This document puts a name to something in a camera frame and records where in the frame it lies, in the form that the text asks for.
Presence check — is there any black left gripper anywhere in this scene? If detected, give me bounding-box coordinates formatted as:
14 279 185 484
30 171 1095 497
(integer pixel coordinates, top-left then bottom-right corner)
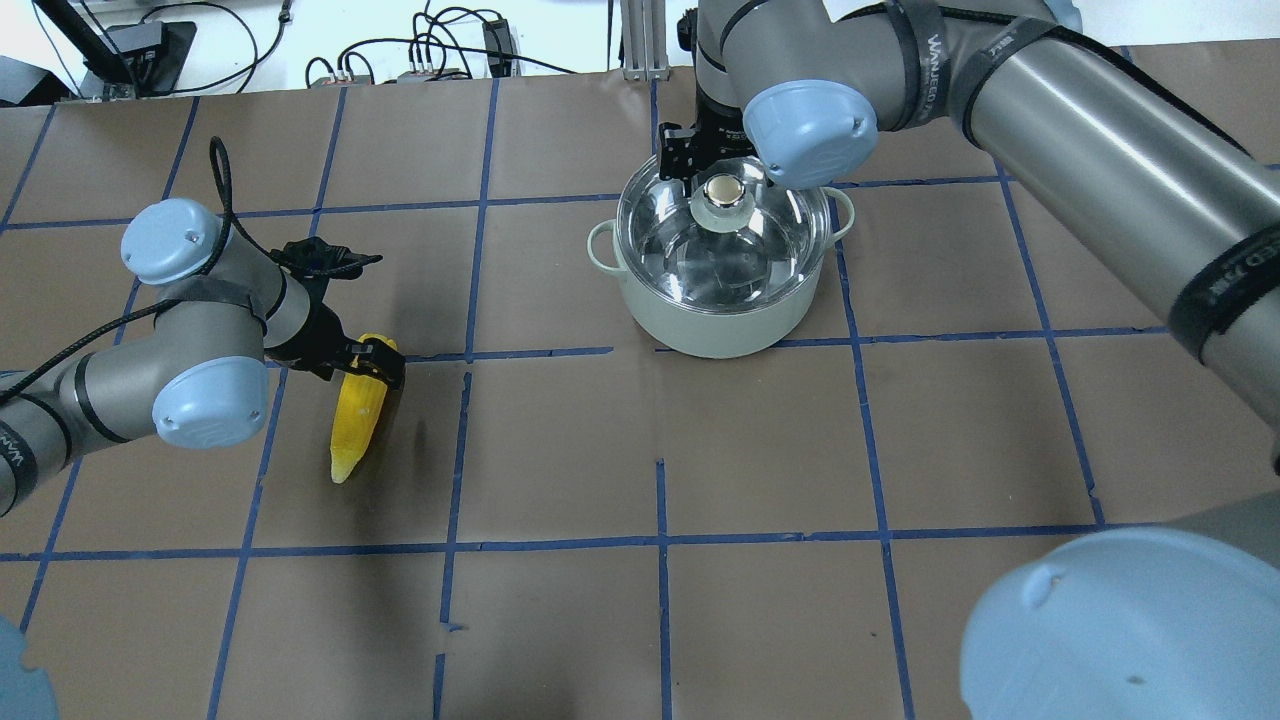
268 238 406 389

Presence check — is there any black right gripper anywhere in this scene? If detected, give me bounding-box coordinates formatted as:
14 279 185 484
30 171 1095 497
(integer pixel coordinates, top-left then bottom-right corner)
657 90 762 184

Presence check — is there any yellow corn cob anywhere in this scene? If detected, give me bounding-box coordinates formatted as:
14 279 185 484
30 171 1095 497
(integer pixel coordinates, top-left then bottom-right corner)
330 333 399 484

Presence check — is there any glass pot lid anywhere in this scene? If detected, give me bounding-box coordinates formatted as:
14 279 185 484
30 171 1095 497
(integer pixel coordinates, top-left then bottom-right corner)
614 155 851 315

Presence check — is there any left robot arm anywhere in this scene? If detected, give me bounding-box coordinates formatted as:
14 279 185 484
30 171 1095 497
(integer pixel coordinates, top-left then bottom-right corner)
1 199 404 512

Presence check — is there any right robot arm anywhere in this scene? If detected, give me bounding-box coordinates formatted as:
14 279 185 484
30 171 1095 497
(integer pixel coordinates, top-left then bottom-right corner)
657 1 1279 719

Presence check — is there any pale green cooking pot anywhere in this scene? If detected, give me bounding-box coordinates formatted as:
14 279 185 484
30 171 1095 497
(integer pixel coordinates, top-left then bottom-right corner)
586 156 855 359

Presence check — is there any black monitor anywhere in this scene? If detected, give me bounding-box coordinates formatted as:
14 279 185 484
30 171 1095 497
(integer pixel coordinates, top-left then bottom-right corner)
35 0 197 97

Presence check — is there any aluminium frame post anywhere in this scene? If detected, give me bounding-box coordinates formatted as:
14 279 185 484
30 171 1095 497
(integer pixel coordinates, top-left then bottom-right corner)
620 0 669 82

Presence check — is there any black braided cable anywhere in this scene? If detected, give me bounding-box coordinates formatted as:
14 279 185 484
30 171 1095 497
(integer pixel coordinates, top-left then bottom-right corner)
0 137 301 406

